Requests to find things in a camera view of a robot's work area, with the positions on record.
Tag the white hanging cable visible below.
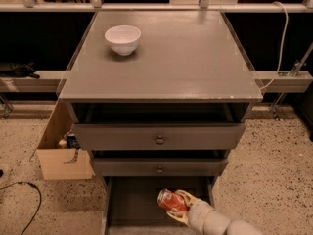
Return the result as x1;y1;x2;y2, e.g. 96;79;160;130
259;1;291;91

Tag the black floor cable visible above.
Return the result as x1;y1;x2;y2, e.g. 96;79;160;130
0;181;43;235

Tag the white ceramic bowl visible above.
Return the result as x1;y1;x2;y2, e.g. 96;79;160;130
105;25;141;56

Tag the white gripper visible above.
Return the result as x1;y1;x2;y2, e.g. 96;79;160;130
166;189;214;234

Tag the wooden side box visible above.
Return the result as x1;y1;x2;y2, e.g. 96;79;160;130
36;101;94;180

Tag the grey top drawer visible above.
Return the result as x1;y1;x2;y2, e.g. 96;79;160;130
73;123;246;150

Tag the round top drawer knob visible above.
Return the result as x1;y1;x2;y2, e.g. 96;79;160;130
156;136;164;145

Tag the round drawer knob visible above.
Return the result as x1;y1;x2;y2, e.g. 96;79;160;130
157;166;163;174
156;136;164;145

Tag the round middle drawer knob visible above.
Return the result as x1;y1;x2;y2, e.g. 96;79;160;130
157;166;163;174

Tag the grey bottom drawer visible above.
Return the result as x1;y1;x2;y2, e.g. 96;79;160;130
101;176;214;235

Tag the grey middle drawer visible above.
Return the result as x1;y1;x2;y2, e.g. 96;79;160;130
93;158;228;177

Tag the grey drawer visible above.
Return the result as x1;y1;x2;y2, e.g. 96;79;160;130
73;123;246;150
93;158;228;177
101;176;214;235

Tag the grey drawer cabinet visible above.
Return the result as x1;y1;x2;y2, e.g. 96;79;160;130
61;11;262;235

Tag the black object on rail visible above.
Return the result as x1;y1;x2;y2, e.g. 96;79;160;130
0;62;40;79

